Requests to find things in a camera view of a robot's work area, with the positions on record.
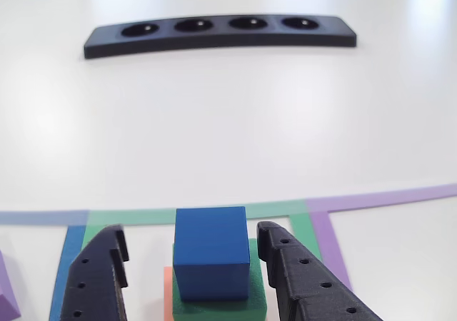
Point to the green cube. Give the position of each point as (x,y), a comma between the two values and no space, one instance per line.
(257,292)

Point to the orange cube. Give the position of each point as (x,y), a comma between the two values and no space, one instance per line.
(168,292)

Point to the large purple cube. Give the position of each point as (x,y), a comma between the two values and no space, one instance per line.
(7,292)

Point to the small blue cube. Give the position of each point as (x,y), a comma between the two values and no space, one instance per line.
(210,239)

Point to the black power strip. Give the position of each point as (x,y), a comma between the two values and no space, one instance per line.
(214,39)

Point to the blue square frame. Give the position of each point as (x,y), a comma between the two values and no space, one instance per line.
(66,260)

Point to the purple square frame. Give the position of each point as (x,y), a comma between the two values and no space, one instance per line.
(328,242)

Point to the green square frame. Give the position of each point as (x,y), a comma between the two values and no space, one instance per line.
(143,215)

